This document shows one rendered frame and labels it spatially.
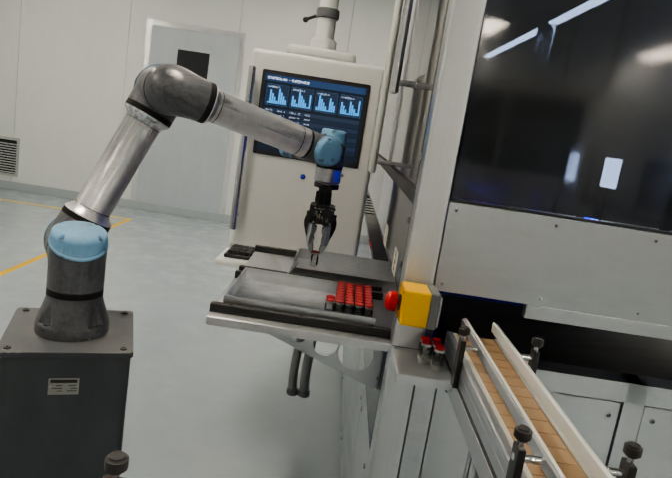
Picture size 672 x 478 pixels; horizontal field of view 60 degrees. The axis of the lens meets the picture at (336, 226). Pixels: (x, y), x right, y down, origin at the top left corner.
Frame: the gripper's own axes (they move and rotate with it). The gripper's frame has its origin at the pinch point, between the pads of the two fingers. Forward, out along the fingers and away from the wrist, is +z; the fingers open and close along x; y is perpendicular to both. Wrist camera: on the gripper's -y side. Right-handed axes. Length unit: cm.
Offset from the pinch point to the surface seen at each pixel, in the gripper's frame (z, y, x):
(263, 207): -2, -50, -23
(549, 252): -19, 51, 48
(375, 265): 5.3, -14.7, 19.5
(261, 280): 6.7, 19.2, -12.6
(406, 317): -3, 60, 21
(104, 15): -112, -505, -285
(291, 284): 6.4, 19.3, -4.5
